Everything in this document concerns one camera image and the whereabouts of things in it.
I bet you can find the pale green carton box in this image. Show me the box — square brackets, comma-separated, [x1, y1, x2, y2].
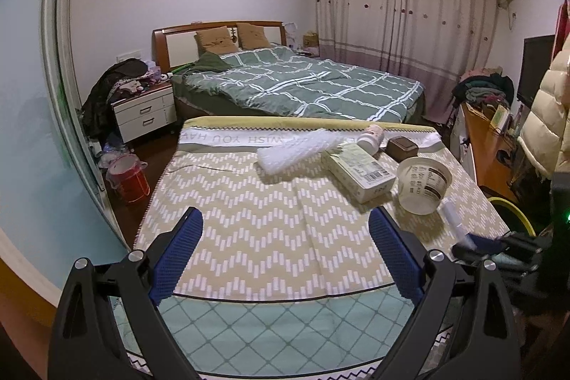
[322, 144, 395, 203]

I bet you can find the brown right pillow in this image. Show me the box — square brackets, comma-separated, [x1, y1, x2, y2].
[236, 22, 271, 50]

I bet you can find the tissue box on far nightstand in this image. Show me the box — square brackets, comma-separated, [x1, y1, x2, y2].
[302, 31, 319, 48]

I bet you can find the green checked duvet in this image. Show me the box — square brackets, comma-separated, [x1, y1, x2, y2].
[171, 46, 424, 124]

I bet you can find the sliding glass wardrobe door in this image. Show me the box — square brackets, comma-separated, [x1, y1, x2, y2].
[1, 0, 126, 303]

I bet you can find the small white pill bottle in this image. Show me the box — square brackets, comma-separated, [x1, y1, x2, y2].
[357, 124, 384, 155]

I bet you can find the yellow rimmed trash bin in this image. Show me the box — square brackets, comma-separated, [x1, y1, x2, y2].
[488, 197, 536, 237]

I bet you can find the black television screen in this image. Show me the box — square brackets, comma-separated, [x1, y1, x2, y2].
[517, 35, 555, 108]

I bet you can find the white nightstand with drawers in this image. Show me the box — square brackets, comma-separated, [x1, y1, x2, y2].
[112, 81, 177, 143]

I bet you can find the small brown box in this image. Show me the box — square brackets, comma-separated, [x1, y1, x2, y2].
[384, 136, 419, 163]

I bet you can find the white yogurt tub cup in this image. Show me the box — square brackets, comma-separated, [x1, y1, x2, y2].
[396, 156, 452, 216]

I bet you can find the red bucket bag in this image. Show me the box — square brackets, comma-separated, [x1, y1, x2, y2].
[105, 153, 150, 203]

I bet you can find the dark clothes pile on nightstand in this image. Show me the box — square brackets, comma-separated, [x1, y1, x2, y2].
[81, 58, 161, 141]

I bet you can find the wooden side desk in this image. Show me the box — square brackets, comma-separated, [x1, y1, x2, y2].
[461, 103, 518, 203]

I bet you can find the wooden bed with headboard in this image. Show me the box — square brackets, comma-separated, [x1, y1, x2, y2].
[152, 21, 425, 124]

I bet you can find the brown left pillow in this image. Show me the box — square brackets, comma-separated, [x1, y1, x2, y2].
[195, 26, 239, 55]

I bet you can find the blue white snack wrapper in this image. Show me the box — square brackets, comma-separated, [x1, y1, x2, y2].
[441, 199, 475, 250]

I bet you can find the clothes pile on desk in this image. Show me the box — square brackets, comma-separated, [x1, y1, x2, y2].
[452, 68, 514, 109]

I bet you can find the small picture frame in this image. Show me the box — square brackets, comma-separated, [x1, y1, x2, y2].
[490, 105, 511, 134]

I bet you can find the patterned beige green tablecloth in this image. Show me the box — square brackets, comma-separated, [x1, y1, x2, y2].
[111, 115, 511, 380]

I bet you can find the cream puffer jacket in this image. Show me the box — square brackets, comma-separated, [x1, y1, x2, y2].
[518, 38, 569, 179]

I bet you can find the brown pillow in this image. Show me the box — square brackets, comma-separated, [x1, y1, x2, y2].
[236, 22, 271, 50]
[195, 26, 239, 55]

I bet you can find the pink white striped curtain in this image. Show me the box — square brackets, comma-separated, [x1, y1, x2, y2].
[316, 0, 498, 124]

